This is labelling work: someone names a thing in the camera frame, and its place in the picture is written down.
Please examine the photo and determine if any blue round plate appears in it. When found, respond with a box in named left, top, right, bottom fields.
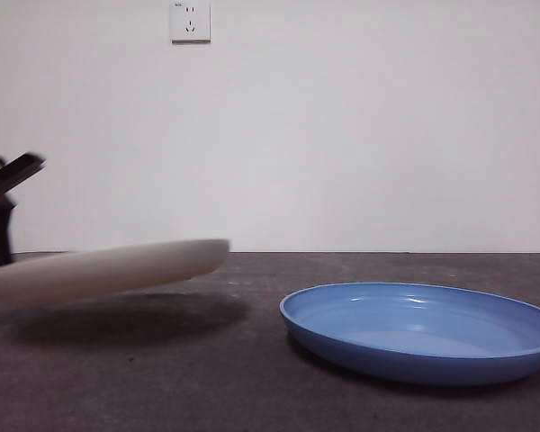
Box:
left=278, top=282, right=540, bottom=387

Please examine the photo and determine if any white wall socket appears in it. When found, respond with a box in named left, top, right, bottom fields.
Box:
left=170, top=2, right=212, bottom=45

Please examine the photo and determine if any white round plate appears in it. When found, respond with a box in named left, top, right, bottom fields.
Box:
left=0, top=238, right=232, bottom=308

